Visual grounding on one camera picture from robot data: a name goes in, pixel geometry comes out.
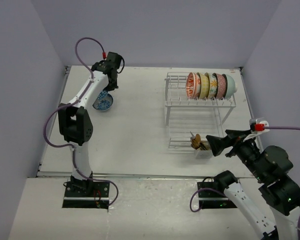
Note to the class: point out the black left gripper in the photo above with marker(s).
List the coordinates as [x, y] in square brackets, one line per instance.
[111, 87]

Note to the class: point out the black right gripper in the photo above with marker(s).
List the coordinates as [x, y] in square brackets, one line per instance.
[234, 137]

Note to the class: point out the white bowl blue floral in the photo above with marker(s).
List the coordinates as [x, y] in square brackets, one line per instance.
[103, 102]

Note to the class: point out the white bowl yellow dots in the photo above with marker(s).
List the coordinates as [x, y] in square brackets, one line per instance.
[204, 85]

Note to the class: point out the red geometric pattern bowl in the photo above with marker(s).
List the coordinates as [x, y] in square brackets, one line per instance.
[221, 85]

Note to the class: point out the white bowl orange floral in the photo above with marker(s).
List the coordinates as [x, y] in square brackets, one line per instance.
[193, 85]

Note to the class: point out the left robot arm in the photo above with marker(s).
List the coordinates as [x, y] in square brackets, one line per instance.
[75, 124]

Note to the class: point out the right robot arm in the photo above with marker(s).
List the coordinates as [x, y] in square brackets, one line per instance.
[270, 168]

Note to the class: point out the silver cutlery holder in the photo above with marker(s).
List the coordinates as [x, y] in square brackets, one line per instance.
[203, 153]

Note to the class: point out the light green grid bowl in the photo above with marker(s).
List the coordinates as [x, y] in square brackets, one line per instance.
[231, 86]

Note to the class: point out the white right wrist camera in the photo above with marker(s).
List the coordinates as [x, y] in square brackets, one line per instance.
[258, 126]

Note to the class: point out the white wire dish rack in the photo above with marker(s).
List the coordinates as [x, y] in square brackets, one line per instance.
[185, 117]

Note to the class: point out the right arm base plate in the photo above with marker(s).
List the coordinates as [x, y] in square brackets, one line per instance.
[212, 200]

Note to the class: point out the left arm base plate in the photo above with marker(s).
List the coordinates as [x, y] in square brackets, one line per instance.
[95, 196]

